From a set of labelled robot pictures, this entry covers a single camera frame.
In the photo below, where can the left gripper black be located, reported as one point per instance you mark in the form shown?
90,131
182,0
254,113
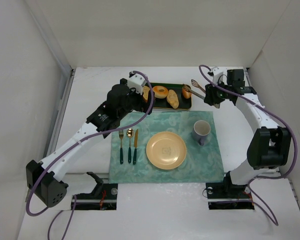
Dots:
145,104

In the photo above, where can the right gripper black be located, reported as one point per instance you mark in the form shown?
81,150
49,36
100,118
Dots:
209,94

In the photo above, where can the round bun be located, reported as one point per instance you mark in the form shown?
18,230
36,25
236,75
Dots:
186,92

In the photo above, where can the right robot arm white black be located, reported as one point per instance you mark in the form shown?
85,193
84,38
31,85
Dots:
270,144

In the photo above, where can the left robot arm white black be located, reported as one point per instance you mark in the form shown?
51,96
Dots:
45,178

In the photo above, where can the bread slice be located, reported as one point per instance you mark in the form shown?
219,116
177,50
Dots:
146,91

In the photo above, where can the oblong bread roll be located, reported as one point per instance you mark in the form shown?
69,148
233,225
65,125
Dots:
172,99

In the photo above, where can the dark green serving tray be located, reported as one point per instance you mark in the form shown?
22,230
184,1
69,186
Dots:
184,103

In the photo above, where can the purple mug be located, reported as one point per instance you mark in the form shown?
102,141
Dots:
201,130

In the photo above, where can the bagel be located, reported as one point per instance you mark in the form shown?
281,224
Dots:
160,92

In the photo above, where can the teal patterned placemat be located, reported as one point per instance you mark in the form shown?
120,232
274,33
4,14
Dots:
202,164

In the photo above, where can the yellow plate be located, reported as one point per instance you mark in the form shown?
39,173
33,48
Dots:
166,150

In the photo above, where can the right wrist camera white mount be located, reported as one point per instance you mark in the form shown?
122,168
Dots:
217,74

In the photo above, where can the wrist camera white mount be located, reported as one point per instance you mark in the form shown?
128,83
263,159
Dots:
136,81
217,74

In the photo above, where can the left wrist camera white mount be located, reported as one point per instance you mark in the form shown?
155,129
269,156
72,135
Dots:
136,81

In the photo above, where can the gold spoon green handle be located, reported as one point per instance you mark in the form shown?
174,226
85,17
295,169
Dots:
130,134

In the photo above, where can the gold fork green handle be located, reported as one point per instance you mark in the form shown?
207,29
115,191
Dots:
121,136

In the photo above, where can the gold knife green handle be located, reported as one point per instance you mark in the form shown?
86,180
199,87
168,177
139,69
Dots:
135,147

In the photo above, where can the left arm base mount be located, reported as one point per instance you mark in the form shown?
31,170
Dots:
99,195

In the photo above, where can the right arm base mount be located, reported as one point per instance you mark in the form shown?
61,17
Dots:
225,195

